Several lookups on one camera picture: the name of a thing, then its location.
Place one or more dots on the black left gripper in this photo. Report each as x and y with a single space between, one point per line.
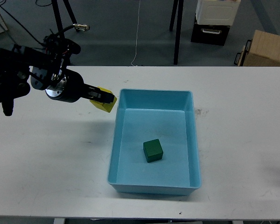
72 87

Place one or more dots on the yellow wooden block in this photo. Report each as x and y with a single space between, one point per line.
107 107

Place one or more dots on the green wooden block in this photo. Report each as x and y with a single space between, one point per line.
152 150

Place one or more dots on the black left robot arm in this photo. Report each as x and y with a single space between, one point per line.
23 68

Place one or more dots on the light blue plastic box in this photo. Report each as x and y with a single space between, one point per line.
144 115

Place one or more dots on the black drawer box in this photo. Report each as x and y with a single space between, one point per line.
209 34

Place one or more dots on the white storage box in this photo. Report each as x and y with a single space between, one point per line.
216 12

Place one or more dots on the cardboard box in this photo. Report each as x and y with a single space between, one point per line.
263 50

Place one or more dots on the black tripod legs left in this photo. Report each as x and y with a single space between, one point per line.
60 16

